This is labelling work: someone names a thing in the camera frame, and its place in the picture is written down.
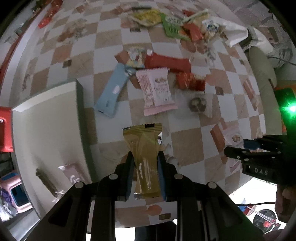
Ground olive green cushion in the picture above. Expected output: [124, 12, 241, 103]
[249, 47, 282, 135]

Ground Hello Kitty snack packet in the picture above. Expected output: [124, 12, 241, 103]
[126, 47, 145, 68]

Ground small red snack packet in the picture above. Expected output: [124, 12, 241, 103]
[176, 72, 206, 91]

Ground light blue snack bar wrapper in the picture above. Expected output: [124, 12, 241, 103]
[95, 63, 136, 118]

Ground pink plastic stool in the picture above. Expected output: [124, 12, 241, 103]
[1, 170, 32, 213]

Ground clear wrapped cookie packet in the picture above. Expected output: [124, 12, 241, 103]
[188, 94, 213, 118]

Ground white storage box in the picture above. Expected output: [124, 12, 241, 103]
[12, 79, 98, 218]

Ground gold snack bar wrapper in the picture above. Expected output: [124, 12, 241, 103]
[123, 123, 163, 199]

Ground yellow snack bag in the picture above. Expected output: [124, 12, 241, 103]
[128, 9, 162, 27]

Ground green snack bag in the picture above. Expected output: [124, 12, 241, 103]
[161, 13, 190, 41]

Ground long red snack bar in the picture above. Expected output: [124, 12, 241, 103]
[144, 49, 191, 73]

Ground pink nut snack packet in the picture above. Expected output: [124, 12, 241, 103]
[135, 68, 178, 116]

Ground person's hand on gripper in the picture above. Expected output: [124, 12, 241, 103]
[275, 184, 295, 223]

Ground red plastic stool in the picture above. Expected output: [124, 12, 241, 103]
[0, 106, 14, 153]

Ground red packet on floor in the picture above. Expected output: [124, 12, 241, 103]
[38, 0, 63, 29]

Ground white plastic bag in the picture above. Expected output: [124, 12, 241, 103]
[212, 16, 248, 48]

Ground red packet in pile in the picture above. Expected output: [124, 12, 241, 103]
[183, 23, 204, 42]

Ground pink packet inside box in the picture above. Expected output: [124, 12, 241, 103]
[58, 162, 87, 185]

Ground white blue snack packet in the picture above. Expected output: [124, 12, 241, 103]
[201, 19, 224, 42]

